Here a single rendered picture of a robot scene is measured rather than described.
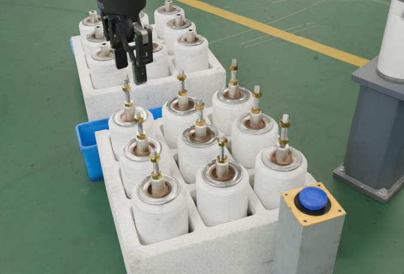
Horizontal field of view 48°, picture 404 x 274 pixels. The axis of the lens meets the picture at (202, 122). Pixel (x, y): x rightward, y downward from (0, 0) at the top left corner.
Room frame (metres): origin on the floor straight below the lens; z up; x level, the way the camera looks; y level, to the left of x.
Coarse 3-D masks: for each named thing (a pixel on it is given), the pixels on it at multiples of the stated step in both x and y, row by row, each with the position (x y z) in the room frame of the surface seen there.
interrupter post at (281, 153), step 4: (280, 148) 0.64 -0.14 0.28; (284, 148) 0.64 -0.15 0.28; (288, 148) 0.65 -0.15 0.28; (276, 152) 0.65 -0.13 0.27; (280, 152) 0.64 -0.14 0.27; (284, 152) 0.64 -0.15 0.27; (288, 152) 0.65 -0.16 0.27; (276, 156) 0.65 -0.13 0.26; (280, 156) 0.64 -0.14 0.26; (284, 156) 0.64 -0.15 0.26; (280, 160) 0.64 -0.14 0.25; (284, 160) 0.64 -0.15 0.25
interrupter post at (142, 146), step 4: (136, 140) 0.68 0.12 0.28; (140, 140) 0.68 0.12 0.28; (144, 140) 0.68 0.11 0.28; (136, 144) 0.69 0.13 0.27; (140, 144) 0.68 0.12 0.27; (144, 144) 0.68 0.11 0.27; (140, 148) 0.68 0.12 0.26; (144, 148) 0.68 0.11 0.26; (140, 152) 0.68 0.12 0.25; (144, 152) 0.68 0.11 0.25
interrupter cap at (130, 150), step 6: (150, 138) 0.72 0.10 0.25; (126, 144) 0.70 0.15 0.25; (132, 144) 0.70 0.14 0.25; (150, 144) 0.70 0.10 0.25; (156, 144) 0.70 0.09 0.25; (126, 150) 0.69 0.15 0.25; (132, 150) 0.69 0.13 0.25; (150, 150) 0.69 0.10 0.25; (126, 156) 0.67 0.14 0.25; (132, 156) 0.67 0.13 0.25; (138, 156) 0.67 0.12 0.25; (144, 156) 0.67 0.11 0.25
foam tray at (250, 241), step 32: (160, 128) 0.87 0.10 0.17; (192, 192) 0.65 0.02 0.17; (128, 224) 0.57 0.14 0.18; (192, 224) 0.57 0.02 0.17; (224, 224) 0.56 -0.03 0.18; (256, 224) 0.56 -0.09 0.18; (128, 256) 0.50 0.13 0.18; (160, 256) 0.50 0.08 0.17; (192, 256) 0.52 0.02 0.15; (224, 256) 0.53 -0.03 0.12; (256, 256) 0.55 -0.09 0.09
